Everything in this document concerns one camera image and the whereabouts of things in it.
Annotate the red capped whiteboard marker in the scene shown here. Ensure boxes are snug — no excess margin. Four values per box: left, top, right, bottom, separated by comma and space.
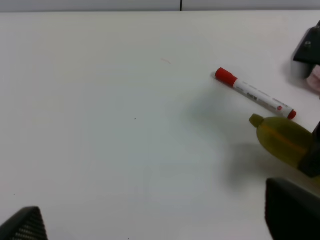
214, 67, 297, 120

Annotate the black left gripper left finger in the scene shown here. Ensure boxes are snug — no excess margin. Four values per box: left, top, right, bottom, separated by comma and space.
0, 206, 48, 240

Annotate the pink cloth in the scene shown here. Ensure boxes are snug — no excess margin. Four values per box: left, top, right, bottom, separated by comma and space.
306, 65, 320, 93

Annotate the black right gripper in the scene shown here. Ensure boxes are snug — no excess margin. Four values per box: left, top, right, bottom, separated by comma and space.
291, 22, 320, 79

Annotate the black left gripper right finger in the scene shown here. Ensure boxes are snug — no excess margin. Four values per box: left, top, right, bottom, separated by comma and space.
265, 178, 320, 240

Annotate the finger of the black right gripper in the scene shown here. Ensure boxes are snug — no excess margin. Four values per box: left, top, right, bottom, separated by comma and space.
298, 124, 320, 178

